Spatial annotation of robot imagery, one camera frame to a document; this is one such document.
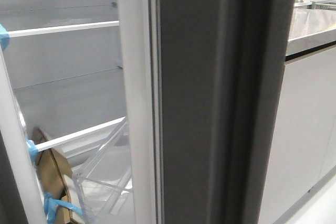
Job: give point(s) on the dark grey fridge door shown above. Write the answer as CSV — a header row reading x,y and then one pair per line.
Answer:
x,y
202,82

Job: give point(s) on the clear plastic fridge drawer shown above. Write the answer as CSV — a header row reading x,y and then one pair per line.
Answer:
x,y
104,181

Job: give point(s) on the white fridge interior body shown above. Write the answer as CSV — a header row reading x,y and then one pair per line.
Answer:
x,y
70,81

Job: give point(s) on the upper white fridge shelf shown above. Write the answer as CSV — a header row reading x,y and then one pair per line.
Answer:
x,y
59,29

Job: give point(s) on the white fridge shelf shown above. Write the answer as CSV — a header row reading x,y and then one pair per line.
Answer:
x,y
59,29
76,135

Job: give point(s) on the lower white fridge shelf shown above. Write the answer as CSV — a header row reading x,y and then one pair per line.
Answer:
x,y
76,135

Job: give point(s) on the white cabinet door left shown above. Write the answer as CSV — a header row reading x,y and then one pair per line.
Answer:
x,y
305,118

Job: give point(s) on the brown cardboard piece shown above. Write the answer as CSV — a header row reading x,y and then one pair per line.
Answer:
x,y
55,176

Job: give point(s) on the blue tape middle strip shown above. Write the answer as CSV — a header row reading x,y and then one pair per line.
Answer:
x,y
32,149

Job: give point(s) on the blue tape strip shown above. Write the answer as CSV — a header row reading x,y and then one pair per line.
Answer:
x,y
51,204
4,37
32,149

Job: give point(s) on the grey kitchen countertop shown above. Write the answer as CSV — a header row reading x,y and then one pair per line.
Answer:
x,y
311,28

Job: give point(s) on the blue tape lower strip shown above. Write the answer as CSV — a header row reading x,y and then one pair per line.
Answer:
x,y
51,204

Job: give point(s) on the blue tape upper strip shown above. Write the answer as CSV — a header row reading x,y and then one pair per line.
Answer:
x,y
4,37

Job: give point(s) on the metal sink rack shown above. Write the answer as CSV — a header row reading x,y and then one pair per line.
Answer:
x,y
323,4

